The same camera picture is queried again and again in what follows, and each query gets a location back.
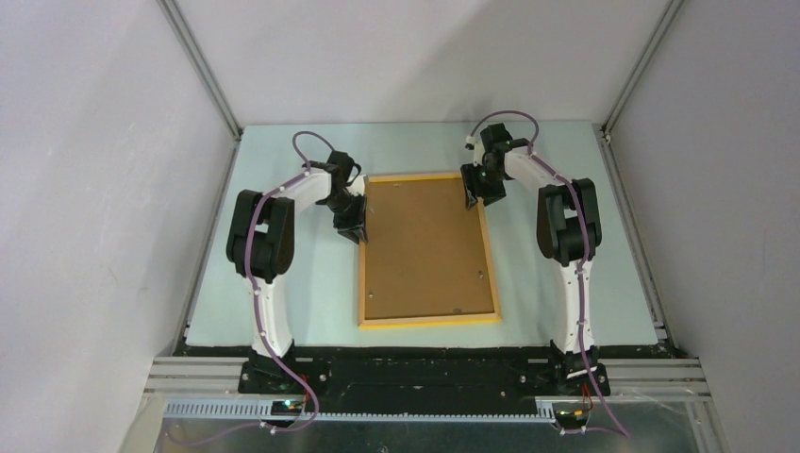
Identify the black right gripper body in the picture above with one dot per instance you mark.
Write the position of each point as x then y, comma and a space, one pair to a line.
488, 178

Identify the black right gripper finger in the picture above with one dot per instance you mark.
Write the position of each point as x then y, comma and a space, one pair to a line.
491, 194
470, 179

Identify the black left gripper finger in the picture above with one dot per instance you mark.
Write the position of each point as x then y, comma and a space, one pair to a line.
355, 234
362, 205

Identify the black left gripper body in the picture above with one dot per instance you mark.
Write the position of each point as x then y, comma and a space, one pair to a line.
345, 209

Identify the brown cardboard backing board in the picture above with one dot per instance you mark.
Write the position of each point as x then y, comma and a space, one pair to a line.
425, 250

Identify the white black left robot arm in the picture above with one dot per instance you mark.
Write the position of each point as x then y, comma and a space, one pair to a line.
261, 243

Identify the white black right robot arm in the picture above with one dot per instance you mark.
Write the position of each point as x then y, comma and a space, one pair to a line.
568, 233

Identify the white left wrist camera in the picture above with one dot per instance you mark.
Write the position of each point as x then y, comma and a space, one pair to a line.
357, 187

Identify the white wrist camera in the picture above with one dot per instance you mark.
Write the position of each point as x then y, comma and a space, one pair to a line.
357, 187
476, 144

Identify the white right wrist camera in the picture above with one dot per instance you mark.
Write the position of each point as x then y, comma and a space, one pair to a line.
476, 144

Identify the aluminium corner post right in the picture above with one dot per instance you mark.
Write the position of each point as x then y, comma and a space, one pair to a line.
643, 61

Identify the aluminium corner post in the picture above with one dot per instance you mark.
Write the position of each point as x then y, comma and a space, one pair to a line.
643, 61
187, 40

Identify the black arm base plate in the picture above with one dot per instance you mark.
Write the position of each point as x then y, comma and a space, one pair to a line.
427, 401

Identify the grey slotted cable duct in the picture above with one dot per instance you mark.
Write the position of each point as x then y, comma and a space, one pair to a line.
274, 410

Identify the aluminium front rail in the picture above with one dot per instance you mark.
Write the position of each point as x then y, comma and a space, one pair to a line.
341, 381

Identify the aluminium corner post left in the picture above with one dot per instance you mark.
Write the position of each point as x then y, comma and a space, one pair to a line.
187, 40

